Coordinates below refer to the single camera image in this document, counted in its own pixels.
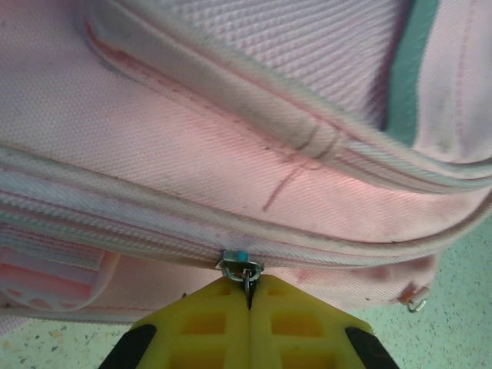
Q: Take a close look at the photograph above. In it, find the pink backpack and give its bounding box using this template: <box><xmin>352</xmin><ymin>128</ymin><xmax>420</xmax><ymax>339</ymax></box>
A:
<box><xmin>0</xmin><ymin>0</ymin><xmax>492</xmax><ymax>336</ymax></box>

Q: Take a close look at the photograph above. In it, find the silver zipper pull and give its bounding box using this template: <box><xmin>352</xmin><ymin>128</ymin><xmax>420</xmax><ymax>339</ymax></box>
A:
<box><xmin>214</xmin><ymin>248</ymin><xmax>266</xmax><ymax>308</ymax></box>
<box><xmin>406</xmin><ymin>296</ymin><xmax>428</xmax><ymax>314</ymax></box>

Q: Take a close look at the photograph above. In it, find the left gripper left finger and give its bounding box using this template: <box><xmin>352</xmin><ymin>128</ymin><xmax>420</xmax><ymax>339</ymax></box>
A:
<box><xmin>99</xmin><ymin>277</ymin><xmax>251</xmax><ymax>369</ymax></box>

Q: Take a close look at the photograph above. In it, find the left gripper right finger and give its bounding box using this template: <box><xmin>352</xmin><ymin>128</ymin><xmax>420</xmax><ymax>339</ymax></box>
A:
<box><xmin>249</xmin><ymin>274</ymin><xmax>396</xmax><ymax>369</ymax></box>

